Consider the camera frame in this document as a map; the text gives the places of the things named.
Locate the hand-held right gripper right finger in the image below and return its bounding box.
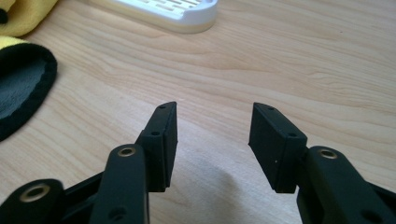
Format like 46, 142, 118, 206
247, 102, 309, 194

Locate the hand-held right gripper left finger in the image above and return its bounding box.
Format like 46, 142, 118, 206
135, 101, 179, 193

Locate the white plastic rack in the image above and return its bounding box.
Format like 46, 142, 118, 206
106, 0, 219, 35

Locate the yellow towel with black trim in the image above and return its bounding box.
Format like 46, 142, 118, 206
0, 0, 59, 143

